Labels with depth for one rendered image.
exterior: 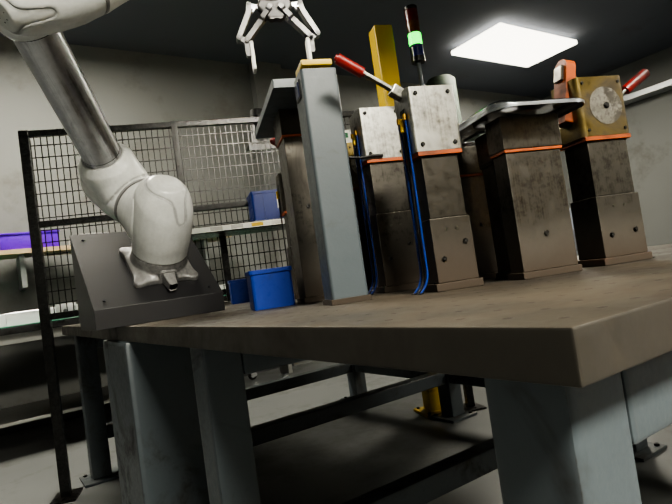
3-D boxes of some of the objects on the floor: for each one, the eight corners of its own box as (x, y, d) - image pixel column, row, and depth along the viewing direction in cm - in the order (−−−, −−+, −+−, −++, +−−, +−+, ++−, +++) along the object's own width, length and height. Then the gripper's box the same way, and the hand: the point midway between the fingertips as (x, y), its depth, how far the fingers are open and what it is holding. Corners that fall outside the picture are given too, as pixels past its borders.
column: (156, 611, 131) (123, 343, 134) (127, 564, 157) (100, 340, 160) (268, 559, 149) (237, 322, 151) (226, 525, 174) (199, 323, 177)
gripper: (218, -24, 124) (230, 66, 123) (323, -28, 129) (336, 59, 128) (219, -6, 132) (231, 79, 131) (319, -11, 136) (331, 71, 135)
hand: (282, 64), depth 129 cm, fingers open, 13 cm apart
